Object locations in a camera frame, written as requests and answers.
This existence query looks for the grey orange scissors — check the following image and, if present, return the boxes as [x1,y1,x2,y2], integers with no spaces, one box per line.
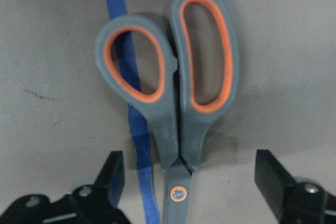
[95,0,239,223]

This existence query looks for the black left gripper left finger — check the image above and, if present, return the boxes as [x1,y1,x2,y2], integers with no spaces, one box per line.
[94,151,125,208]

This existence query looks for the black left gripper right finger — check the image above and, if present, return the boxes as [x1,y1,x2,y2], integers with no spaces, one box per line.
[254,150,296,221]

